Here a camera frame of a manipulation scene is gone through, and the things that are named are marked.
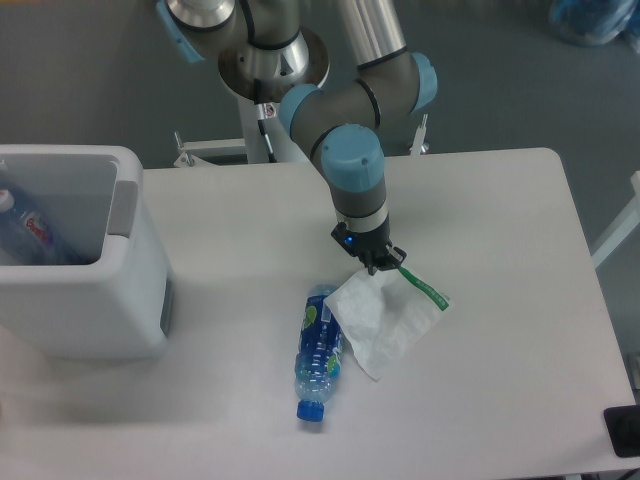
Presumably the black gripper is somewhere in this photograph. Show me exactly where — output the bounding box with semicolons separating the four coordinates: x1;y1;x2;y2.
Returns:
331;221;407;275

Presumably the white plastic bag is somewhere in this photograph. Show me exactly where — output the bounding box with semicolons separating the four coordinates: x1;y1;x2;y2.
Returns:
325;266;454;381

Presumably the blue-capped plastic bottle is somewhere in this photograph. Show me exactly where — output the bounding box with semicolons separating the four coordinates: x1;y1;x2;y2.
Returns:
294;284;343;422

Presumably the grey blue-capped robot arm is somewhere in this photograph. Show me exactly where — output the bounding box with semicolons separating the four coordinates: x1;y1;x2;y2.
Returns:
155;1;438;273

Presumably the white trash can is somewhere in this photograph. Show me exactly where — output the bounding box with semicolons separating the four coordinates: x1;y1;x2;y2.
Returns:
1;144;173;359

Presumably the black device at table edge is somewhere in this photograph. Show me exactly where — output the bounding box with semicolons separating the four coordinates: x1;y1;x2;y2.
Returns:
603;405;639;458

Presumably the blue plastic bag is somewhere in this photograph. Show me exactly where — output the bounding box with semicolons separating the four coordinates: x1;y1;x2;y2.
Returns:
548;1;639;54

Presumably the clear bottle with red label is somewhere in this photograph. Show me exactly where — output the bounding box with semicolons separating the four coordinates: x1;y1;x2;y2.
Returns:
1;169;87;266

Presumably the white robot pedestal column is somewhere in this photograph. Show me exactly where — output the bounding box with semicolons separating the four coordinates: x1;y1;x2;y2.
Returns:
236;97;309;164

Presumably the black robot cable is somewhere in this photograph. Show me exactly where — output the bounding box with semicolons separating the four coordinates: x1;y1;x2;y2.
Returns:
253;78;278;164

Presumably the white metal base frame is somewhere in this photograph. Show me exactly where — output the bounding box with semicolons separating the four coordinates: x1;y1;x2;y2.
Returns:
173;113;430;168

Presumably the white frame at right edge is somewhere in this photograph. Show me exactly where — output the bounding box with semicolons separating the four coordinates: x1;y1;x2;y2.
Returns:
591;171;639;269

